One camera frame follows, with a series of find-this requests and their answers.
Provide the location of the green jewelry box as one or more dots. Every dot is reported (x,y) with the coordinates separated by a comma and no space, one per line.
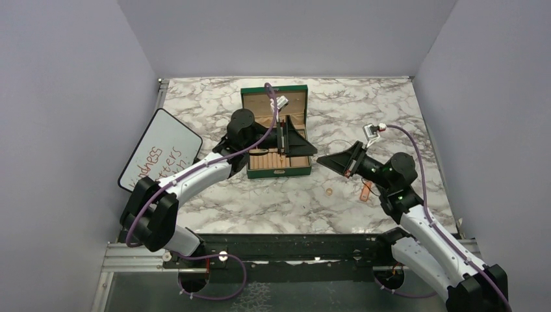
(266,162)

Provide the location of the black mounting rail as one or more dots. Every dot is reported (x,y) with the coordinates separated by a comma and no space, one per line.
(288,258)

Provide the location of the white dry-erase board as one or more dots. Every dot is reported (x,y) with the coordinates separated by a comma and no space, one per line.
(166,147)

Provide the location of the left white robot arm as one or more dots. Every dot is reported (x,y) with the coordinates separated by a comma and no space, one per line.
(150,215)

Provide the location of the aluminium frame rail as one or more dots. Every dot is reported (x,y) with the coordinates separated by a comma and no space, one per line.
(119,258)

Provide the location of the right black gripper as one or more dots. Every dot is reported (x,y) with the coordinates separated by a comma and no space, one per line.
(346,162)

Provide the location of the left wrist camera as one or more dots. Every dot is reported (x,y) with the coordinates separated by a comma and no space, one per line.
(281,102)

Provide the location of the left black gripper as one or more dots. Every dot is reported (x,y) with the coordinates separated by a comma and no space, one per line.
(290,142)

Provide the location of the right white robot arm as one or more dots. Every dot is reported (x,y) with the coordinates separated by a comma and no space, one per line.
(461,279)

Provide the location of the orange highlighter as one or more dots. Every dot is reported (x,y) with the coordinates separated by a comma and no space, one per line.
(366,191)

